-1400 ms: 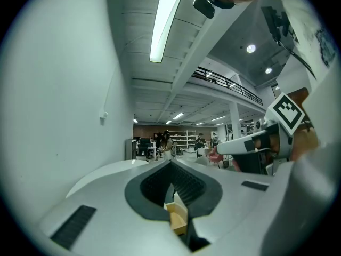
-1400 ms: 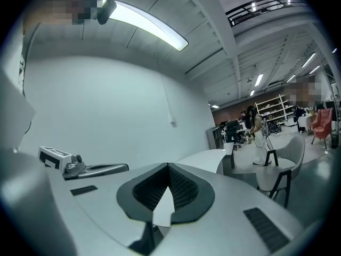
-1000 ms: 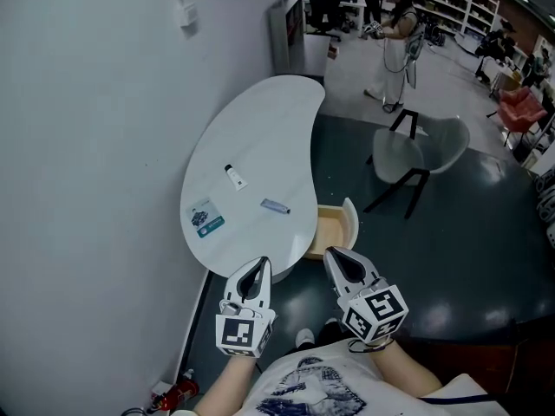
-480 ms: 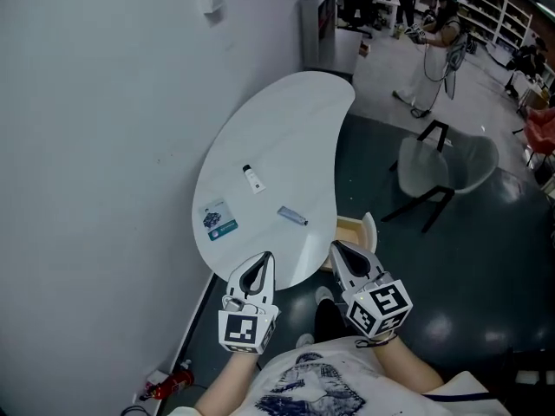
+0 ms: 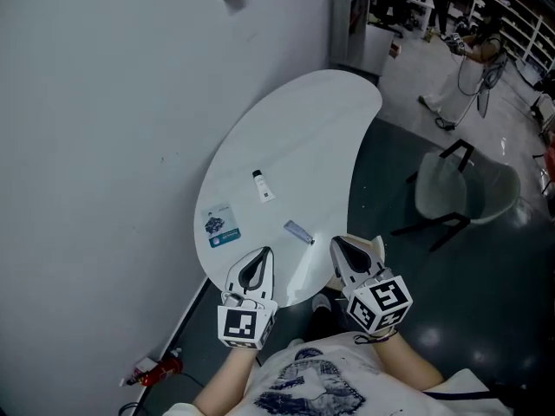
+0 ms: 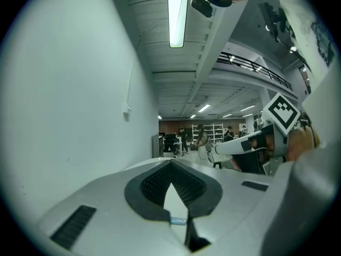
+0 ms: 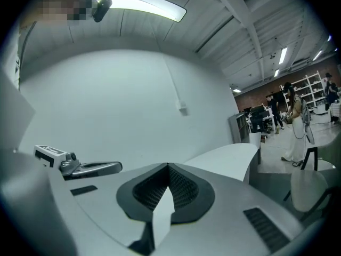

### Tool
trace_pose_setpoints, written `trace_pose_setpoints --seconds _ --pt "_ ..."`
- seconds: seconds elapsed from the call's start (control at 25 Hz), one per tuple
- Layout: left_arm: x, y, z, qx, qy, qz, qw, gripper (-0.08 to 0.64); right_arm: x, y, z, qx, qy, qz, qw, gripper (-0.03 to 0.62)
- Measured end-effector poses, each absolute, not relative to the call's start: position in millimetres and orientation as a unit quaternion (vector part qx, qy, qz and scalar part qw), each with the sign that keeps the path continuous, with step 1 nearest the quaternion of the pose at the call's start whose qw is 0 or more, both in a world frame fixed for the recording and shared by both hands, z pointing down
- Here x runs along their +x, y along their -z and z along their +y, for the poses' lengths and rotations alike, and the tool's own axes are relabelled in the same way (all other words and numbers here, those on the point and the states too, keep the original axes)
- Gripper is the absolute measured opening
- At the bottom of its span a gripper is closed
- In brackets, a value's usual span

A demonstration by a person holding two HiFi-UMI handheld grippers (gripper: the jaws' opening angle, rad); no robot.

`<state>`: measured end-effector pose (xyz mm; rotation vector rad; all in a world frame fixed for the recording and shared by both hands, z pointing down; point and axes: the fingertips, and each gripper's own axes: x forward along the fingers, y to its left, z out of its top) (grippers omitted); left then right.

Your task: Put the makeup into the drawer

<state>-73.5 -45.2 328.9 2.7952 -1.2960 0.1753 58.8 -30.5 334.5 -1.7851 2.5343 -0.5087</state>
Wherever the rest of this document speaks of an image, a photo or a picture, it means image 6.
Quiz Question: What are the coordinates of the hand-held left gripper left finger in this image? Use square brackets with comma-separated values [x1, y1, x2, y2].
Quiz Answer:
[38, 158, 186, 256]

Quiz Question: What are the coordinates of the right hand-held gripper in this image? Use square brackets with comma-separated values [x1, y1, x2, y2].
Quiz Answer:
[215, 92, 301, 175]

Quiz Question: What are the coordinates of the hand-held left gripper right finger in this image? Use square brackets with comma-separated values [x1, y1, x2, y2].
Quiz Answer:
[170, 158, 274, 256]

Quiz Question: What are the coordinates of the person's right forearm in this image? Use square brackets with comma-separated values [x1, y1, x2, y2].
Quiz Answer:
[289, 126, 320, 162]

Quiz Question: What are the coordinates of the white storage shelf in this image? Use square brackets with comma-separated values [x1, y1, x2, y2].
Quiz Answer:
[191, 123, 225, 144]

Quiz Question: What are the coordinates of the group of ceiling strip lights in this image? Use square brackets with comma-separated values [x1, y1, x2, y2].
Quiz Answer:
[158, 54, 263, 119]

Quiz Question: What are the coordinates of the black computer monitor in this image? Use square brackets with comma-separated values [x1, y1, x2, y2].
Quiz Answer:
[164, 133, 178, 153]

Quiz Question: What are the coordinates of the grey cabinet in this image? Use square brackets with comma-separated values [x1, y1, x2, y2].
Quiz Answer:
[152, 134, 165, 159]

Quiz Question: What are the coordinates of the black balcony railing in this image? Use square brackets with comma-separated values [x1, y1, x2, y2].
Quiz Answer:
[217, 51, 294, 92]

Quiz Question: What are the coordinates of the long ceiling light panel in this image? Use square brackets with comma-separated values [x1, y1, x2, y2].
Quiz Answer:
[167, 0, 189, 49]

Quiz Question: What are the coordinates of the person's white printed shirt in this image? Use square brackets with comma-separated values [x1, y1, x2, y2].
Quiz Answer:
[253, 0, 341, 95]

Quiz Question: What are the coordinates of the black wrist bracelet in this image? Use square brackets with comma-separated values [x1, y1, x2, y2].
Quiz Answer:
[301, 113, 321, 149]

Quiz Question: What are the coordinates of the white wall junction box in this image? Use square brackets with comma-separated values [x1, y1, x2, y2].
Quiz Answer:
[122, 102, 133, 122]

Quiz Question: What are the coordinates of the black head-mounted camera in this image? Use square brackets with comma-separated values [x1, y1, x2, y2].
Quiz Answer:
[190, 0, 214, 18]

